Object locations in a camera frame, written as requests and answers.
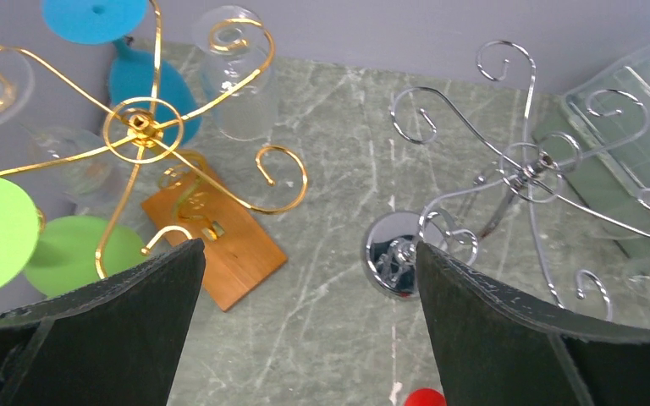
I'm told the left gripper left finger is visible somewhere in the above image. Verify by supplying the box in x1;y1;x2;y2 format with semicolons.
0;239;206;405

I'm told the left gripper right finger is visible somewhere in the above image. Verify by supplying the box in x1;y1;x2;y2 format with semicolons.
416;242;650;405

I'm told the red plastic wine glass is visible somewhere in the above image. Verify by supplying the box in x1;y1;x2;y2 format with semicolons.
403;387;448;406

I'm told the blue plastic wine glass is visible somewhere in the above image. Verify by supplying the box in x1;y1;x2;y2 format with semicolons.
41;0;201;145

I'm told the clear glass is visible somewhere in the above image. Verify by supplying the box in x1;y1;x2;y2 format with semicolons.
191;5;278;141
0;51;124;206

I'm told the chrome wine glass rack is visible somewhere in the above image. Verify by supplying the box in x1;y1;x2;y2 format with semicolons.
362;40;650;323

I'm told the green plastic wine glass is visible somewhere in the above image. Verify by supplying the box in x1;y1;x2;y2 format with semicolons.
0;175;150;301

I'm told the orange wooden rack base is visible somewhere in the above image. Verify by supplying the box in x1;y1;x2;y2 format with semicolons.
141;161;288;312

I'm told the gold wine glass rack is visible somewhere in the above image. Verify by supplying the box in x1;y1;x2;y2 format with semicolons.
0;1;309;279

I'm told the clear plastic storage box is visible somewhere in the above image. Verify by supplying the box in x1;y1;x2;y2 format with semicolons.
533;45;650;299

